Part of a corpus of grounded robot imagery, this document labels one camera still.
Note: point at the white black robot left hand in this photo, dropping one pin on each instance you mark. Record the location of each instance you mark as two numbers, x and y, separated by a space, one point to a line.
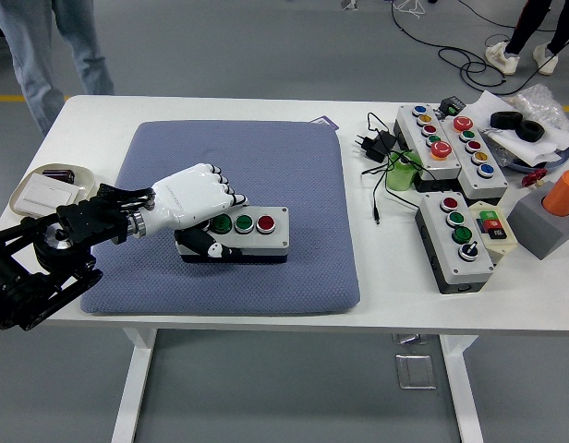
187 194

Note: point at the grey four-button control box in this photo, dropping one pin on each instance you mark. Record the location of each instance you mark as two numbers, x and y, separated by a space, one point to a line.
469 270
266 242

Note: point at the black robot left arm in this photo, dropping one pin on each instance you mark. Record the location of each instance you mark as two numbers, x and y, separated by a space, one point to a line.
81 221

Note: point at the five-button box, small red mushroom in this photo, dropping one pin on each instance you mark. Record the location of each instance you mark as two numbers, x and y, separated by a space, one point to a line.
410 121

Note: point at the five-button box, large red mushroom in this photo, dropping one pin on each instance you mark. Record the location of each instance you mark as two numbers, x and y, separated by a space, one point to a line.
490 184

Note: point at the cream oval tray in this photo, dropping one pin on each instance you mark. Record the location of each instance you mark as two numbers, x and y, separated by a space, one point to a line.
86 177

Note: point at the blue-grey padded mat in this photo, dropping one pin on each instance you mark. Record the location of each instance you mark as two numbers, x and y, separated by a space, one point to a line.
289 175

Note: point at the dark purple battery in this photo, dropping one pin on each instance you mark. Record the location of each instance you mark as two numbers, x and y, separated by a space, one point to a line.
58 175

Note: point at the purple white card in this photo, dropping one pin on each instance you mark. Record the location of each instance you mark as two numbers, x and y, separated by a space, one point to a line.
323 121

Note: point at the white table leg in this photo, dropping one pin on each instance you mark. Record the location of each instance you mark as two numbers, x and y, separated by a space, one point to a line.
462 392
132 383

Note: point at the black power adapter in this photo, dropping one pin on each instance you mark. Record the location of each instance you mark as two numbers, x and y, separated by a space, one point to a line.
379 145

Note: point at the person in blue trousers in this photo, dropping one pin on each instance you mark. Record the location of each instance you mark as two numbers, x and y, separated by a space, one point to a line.
30 55

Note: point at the green plastic cup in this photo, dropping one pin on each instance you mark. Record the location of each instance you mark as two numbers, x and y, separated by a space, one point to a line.
397 177

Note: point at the small metal floor plate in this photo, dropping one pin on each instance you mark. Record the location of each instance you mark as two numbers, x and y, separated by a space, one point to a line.
409 339

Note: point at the small black relay module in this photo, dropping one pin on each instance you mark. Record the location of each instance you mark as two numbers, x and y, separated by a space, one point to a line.
451 105

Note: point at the metal floor socket plate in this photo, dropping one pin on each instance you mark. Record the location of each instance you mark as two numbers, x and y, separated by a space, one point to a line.
416 371

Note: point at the white paper sheet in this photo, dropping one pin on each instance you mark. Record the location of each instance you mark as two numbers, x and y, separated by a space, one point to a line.
485 104

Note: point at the red knob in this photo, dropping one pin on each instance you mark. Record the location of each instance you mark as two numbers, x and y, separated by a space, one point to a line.
534 177

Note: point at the grey foam block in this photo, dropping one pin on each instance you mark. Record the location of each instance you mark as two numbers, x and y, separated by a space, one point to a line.
534 226

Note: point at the clear bubble wrap bag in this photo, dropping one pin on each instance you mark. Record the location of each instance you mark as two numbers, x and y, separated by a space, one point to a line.
538 104

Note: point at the blue-rimmed round disc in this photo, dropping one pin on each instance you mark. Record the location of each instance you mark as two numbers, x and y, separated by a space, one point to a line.
550 162

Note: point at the orange cylinder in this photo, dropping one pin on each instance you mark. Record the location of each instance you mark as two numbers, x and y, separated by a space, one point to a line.
564 191

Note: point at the person in black trousers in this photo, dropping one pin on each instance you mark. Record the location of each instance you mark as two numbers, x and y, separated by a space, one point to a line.
527 23

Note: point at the white wall switch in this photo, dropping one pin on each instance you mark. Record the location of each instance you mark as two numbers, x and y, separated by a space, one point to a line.
44 194

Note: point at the cream three-button switch box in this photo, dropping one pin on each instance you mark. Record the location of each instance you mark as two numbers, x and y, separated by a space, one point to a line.
494 228

